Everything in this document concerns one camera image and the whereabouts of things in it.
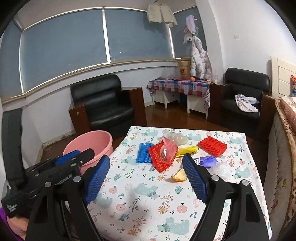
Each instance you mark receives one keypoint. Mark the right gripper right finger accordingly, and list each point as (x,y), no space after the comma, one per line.
(202,182)

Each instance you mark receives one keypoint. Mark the clear plastic bag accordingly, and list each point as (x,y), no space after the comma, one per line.
(177,138)

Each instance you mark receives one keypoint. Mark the black leather armchair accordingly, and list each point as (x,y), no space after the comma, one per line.
(101,103)
(223,110)

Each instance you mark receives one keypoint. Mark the left black leather armchair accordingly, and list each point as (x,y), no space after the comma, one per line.
(101,103)

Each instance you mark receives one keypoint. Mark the white low table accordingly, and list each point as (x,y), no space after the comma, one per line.
(190,102)

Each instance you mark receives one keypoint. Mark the hanging floral child jacket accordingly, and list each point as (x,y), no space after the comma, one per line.
(200,63)

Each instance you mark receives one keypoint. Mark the white plastic bag ball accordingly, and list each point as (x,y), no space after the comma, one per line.
(223,170)

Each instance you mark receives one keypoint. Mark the red plastic snack bag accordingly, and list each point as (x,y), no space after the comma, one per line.
(163,154)

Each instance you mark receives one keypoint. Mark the right black leather armchair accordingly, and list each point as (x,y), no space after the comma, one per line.
(223,110)

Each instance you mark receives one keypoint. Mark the hanging pink hat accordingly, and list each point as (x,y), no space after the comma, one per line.
(190,25)

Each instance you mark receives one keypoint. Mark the hanging beige shirt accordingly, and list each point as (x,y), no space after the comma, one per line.
(161,14)

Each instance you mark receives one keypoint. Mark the left hand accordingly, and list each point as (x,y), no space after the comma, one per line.
(18,225)

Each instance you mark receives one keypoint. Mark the checkered tablecloth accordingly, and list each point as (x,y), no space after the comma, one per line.
(186,87)

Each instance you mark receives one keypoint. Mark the red bristle brush pad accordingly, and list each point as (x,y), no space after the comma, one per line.
(212,146)

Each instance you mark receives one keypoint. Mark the blue bristle brush pad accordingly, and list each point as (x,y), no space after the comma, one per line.
(143,156)

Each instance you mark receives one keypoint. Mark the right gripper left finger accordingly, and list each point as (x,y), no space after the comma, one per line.
(94,178)

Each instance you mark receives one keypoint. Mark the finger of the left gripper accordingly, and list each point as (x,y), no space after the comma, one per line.
(62,159)

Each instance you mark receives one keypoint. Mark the colourful pillow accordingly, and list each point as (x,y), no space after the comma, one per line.
(293,82)

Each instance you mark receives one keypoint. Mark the white wooden headboard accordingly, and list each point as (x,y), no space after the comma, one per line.
(282,72)

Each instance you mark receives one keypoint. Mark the floral tablecloth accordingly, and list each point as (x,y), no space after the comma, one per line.
(136,202)

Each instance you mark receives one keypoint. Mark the pink plastic trash bucket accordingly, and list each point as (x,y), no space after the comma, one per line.
(99,141)

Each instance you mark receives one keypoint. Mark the cloth on armchair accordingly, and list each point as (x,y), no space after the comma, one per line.
(246,104)

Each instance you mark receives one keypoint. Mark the brown paper bag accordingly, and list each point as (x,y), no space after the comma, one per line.
(184,69)

